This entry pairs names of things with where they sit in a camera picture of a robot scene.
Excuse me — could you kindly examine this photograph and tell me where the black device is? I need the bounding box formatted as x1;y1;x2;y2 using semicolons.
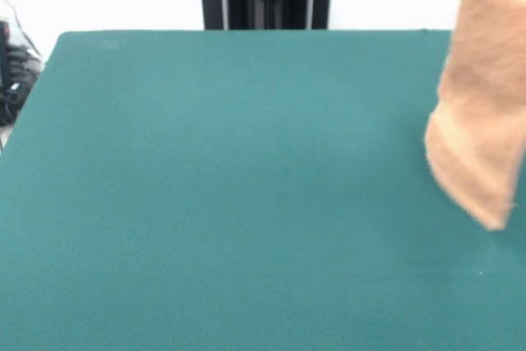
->
0;17;12;91

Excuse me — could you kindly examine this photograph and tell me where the tan towel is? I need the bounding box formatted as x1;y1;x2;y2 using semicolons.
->
422;0;526;232

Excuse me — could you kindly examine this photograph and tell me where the dark green tablecloth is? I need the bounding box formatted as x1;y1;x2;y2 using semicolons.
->
0;29;526;351

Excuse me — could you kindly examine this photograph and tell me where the black cable pile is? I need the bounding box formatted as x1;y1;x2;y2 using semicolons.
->
0;44;43;127

